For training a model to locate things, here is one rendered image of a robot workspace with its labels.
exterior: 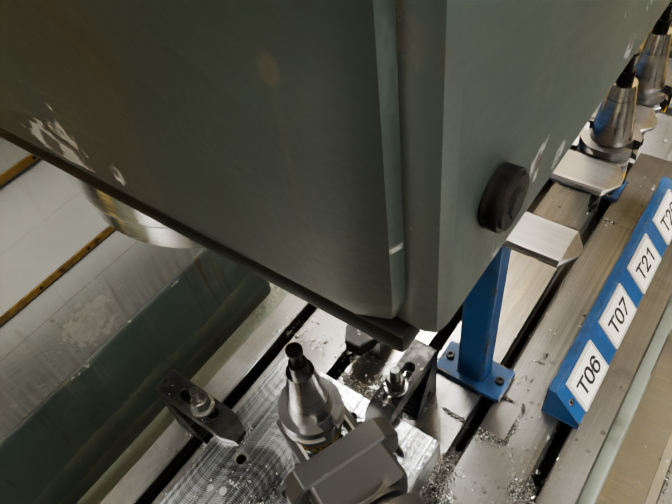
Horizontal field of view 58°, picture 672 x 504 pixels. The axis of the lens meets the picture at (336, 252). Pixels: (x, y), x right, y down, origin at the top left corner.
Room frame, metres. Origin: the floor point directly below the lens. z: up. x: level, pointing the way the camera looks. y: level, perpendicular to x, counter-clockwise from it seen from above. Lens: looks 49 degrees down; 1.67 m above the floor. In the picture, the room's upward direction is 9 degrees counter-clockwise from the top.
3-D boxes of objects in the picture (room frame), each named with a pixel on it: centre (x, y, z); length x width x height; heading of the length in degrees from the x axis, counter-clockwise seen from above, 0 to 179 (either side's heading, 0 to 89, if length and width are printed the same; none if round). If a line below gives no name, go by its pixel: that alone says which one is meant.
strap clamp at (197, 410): (0.37, 0.20, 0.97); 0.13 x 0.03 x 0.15; 47
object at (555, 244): (0.37, -0.20, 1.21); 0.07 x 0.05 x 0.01; 47
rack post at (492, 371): (0.41, -0.16, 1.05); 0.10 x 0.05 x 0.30; 47
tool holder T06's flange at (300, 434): (0.28, 0.05, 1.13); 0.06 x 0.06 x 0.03
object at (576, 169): (0.46, -0.28, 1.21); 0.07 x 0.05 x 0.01; 47
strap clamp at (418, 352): (0.36, -0.05, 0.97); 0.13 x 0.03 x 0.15; 137
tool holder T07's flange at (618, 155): (0.49, -0.32, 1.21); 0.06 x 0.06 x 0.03
